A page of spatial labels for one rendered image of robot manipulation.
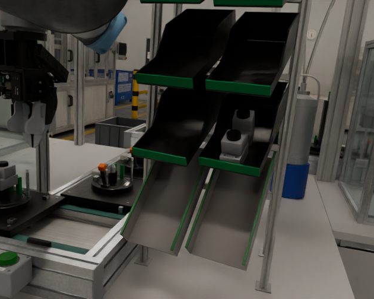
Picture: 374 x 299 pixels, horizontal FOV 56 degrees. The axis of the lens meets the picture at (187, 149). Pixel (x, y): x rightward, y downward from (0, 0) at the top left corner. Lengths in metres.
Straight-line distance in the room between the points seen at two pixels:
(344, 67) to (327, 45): 9.47
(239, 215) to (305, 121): 0.79
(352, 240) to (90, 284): 0.93
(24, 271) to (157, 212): 0.31
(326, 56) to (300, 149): 9.82
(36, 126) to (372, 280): 1.23
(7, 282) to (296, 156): 1.16
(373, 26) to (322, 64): 1.61
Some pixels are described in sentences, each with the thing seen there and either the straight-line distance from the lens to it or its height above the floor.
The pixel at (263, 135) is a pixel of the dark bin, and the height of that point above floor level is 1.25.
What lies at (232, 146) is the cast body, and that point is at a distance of 0.71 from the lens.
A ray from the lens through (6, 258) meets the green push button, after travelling 0.86.
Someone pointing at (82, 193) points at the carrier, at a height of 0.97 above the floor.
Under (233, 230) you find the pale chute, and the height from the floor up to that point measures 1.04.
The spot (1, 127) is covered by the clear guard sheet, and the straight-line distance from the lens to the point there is 1.26.
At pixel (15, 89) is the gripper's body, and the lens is 0.66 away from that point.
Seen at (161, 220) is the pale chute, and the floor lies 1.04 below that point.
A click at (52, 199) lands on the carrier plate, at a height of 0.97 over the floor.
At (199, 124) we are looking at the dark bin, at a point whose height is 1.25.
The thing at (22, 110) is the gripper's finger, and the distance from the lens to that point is 0.73.
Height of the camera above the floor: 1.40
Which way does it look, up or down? 14 degrees down
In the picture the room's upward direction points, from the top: 5 degrees clockwise
